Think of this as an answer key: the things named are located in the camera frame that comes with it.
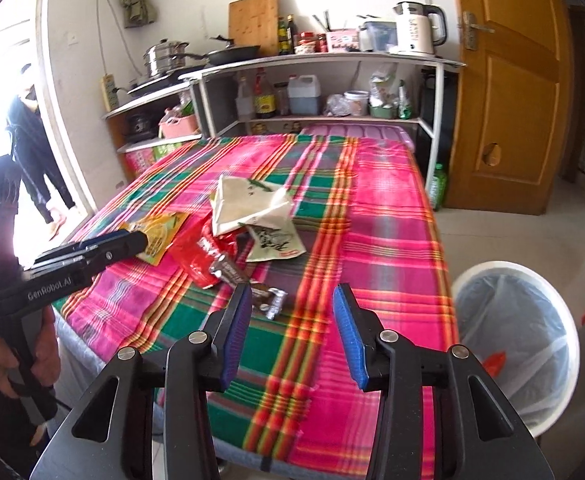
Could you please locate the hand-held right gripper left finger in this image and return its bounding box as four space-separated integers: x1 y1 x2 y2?
42 282 254 480

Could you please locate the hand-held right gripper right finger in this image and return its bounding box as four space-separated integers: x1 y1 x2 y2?
333 282 555 480

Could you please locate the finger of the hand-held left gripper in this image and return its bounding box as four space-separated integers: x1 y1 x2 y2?
33 229 137 268
24 231 150 287

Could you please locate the yellow wrapper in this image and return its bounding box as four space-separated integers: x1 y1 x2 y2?
120 211 191 267

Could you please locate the brown silver wrapper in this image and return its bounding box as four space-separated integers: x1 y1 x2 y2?
211 252 287 321

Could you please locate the person's left hand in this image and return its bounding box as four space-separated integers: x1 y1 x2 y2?
0 307 62 401

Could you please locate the red wrapper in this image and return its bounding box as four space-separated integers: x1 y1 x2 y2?
169 210 241 290

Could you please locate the red printed storage box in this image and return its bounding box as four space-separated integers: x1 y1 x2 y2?
123 137 196 177

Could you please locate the printed paper bag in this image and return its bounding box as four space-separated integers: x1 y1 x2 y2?
245 222 307 264

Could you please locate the plaid tablecloth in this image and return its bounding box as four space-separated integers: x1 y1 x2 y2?
52 132 461 477

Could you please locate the white paper bag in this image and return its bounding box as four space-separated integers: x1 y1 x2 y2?
211 174 294 237

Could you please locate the pink plastic basket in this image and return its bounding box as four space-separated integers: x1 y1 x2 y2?
158 112 200 140

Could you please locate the low wooden shelf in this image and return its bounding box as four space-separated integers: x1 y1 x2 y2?
101 80 209 182

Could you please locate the yellowed power strip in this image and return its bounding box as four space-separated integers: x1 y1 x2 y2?
101 73 116 112

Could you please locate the black induction cooker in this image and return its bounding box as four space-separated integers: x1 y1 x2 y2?
126 72 194 99

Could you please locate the green plastic bottle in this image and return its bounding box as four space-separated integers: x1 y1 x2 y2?
427 162 448 212

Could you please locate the steel steamer pot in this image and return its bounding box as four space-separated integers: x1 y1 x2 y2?
142 38 191 80

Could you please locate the white plastic bottle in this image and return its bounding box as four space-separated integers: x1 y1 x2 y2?
234 75 256 122

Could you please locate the oil bottle with yellow label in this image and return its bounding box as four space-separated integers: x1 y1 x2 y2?
253 67 278 120

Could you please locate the storage box with pink lid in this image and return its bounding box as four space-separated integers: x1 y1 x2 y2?
299 122 416 151

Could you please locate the black wok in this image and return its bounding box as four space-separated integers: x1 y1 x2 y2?
206 36 262 67

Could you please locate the white plastic jug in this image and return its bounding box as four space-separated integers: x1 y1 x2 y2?
287 73 322 116

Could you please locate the white shelving unit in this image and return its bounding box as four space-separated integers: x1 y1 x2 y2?
180 52 466 197

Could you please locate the crumpled clear plastic bag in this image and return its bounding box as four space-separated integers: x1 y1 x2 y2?
323 93 351 117

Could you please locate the white plastic tub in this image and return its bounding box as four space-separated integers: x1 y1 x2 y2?
343 89 371 117

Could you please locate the green packet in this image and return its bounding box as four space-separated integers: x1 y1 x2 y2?
397 79 413 121

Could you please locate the wooden cutting board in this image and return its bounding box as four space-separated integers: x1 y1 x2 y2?
228 0 280 59

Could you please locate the wooden door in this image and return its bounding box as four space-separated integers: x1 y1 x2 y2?
447 0 576 216

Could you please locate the pink utensil holder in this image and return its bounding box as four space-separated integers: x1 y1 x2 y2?
325 29 361 54

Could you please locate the clear plastic pitcher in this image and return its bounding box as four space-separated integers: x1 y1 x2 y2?
359 20 398 54

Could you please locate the white electric kettle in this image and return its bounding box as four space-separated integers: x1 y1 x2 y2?
391 1 448 57

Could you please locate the metal door handle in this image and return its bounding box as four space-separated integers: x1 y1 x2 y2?
456 11 496 51

